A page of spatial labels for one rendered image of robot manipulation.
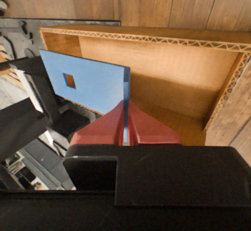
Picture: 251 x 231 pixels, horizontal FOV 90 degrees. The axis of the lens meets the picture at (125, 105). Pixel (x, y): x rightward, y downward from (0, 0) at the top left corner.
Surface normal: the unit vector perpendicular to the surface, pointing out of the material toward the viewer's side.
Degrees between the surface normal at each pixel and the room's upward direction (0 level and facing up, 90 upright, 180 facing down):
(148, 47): 0
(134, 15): 0
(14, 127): 90
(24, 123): 90
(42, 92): 90
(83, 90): 1
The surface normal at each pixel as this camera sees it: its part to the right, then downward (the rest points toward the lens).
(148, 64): -0.52, 0.51
